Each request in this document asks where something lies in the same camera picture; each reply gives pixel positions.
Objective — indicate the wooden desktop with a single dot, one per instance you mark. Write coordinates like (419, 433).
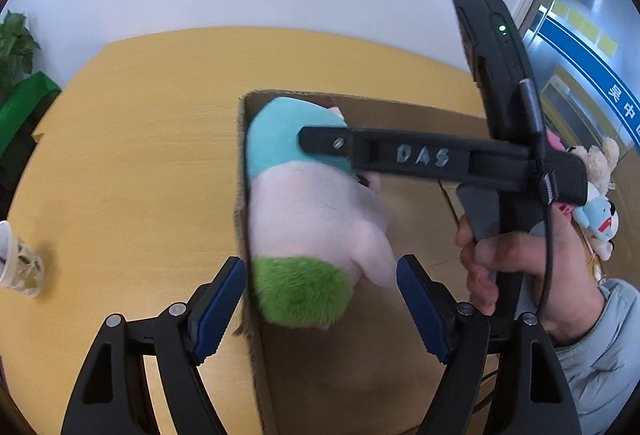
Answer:
(140, 155)

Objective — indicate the yellow sticky note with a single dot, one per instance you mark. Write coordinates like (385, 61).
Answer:
(560, 7)
(607, 44)
(592, 31)
(577, 20)

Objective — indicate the blue plush dog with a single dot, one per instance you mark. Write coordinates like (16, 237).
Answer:
(600, 220)

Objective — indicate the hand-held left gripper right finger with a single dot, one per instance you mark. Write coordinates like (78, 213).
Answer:
(422, 310)

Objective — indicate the person's right forearm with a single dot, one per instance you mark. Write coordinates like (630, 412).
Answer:
(605, 355)

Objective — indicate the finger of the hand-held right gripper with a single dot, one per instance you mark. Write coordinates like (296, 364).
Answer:
(325, 142)

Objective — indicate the green bench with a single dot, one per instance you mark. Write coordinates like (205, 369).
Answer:
(25, 100)

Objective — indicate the green potted plant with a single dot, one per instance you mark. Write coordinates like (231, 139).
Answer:
(12, 45)

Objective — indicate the patterned paper cup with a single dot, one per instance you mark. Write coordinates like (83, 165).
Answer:
(22, 265)

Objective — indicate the metal door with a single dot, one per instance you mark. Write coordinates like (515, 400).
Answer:
(555, 65)

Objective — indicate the person's right hand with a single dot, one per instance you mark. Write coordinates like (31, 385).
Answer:
(570, 275)

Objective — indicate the blue wall sign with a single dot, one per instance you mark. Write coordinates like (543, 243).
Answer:
(595, 70)

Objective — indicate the pink plush toy green hair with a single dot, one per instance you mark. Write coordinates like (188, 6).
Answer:
(305, 220)

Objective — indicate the cardboard box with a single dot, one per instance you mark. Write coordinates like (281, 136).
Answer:
(390, 375)

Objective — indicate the beige plush bear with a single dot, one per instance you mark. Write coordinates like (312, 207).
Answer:
(600, 162)

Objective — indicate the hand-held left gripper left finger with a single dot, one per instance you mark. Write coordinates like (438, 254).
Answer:
(220, 310)

